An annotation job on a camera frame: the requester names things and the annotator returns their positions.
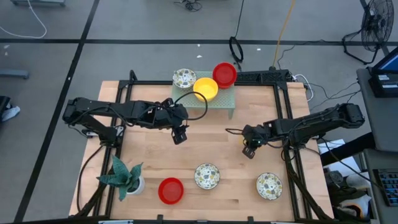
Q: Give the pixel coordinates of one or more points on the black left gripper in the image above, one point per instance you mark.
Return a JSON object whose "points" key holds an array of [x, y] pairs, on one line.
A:
{"points": [[164, 115]]}

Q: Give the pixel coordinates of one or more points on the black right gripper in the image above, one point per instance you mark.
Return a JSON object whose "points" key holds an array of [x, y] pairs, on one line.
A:
{"points": [[256, 134]]}

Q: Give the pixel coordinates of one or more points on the yellow plastic mini bowl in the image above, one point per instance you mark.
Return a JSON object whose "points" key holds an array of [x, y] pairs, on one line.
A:
{"points": [[205, 88]]}

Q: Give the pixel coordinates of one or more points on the pear patterned ceramic bowl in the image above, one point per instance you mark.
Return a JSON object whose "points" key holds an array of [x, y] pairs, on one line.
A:
{"points": [[207, 176], [269, 186], [184, 78]]}

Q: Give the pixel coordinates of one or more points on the red plastic mini bowl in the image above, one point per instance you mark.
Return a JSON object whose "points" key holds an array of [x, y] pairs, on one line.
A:
{"points": [[224, 74], [170, 190]]}

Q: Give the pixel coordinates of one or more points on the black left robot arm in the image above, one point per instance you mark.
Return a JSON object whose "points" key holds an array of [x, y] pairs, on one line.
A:
{"points": [[93, 107]]}

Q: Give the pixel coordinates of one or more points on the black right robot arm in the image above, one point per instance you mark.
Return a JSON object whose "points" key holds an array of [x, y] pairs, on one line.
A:
{"points": [[311, 123]]}

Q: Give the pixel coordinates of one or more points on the green perforated metal shelf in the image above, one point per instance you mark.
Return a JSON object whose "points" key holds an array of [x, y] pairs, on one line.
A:
{"points": [[217, 101]]}

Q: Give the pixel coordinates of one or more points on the white plant pot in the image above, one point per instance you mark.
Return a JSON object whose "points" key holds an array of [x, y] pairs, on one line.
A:
{"points": [[140, 186]]}

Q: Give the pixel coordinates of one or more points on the white paper sheet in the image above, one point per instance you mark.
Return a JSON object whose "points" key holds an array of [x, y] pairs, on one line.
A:
{"points": [[339, 161]]}

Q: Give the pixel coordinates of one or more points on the green leafy plant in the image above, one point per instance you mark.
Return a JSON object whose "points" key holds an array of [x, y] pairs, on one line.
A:
{"points": [[119, 177]]}

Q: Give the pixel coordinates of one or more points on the black diagonal bar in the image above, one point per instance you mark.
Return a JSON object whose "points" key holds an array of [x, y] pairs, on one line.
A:
{"points": [[348, 149]]}

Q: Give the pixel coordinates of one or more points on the grey desk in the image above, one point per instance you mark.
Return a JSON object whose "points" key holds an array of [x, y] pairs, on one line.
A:
{"points": [[373, 161], [373, 124]]}

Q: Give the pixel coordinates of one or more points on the white and orange shoe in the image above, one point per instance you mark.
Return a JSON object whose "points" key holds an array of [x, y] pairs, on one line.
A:
{"points": [[357, 205]]}

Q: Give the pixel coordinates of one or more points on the black device box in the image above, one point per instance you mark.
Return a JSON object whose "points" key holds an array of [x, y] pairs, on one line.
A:
{"points": [[384, 85]]}

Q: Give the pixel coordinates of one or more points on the black keyboard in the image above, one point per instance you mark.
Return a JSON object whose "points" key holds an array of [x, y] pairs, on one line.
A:
{"points": [[390, 186]]}

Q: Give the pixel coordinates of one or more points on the computer monitor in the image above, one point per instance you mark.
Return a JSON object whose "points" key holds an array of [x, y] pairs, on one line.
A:
{"points": [[390, 62]]}

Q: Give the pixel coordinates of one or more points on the black standing fan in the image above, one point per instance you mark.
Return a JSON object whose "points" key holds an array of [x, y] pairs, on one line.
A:
{"points": [[377, 25]]}

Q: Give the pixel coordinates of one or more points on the person's foot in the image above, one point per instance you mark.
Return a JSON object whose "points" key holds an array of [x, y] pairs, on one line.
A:
{"points": [[11, 112]]}

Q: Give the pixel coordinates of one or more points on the grey metal floor bar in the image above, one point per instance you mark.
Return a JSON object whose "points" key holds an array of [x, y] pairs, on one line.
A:
{"points": [[14, 74]]}

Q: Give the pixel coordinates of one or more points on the grey metal floor base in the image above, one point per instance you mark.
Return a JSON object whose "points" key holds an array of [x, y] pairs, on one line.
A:
{"points": [[37, 2]]}

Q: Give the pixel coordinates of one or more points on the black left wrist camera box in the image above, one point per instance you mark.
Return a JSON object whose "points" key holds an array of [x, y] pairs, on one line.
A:
{"points": [[179, 137]]}

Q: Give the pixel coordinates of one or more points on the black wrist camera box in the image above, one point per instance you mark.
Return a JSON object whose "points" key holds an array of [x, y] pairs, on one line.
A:
{"points": [[179, 137], [248, 152]]}

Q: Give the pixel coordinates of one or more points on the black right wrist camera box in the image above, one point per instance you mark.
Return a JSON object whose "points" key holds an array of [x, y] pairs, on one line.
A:
{"points": [[248, 152]]}

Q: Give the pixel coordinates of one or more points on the black aluminium table frame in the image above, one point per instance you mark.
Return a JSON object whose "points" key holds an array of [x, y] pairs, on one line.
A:
{"points": [[149, 83]]}

